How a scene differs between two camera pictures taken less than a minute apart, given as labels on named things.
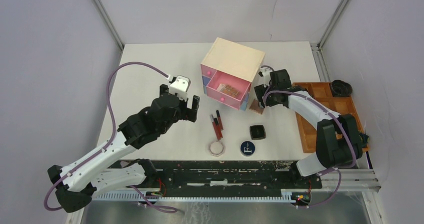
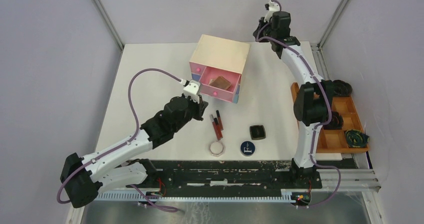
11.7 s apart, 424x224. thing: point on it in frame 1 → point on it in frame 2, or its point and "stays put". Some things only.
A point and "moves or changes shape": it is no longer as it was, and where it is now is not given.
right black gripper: (260, 90) → (260, 23)
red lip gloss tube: (220, 135) stays put
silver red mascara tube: (212, 119) stays put
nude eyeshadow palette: (230, 90) → (212, 80)
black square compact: (257, 132) stays put
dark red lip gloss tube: (219, 120) stays put
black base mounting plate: (223, 176) stays put
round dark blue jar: (247, 148) stays put
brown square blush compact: (255, 106) → (221, 82)
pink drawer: (228, 89) moves or changes shape
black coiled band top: (340, 88) stays put
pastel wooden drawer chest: (228, 71) moves or changes shape
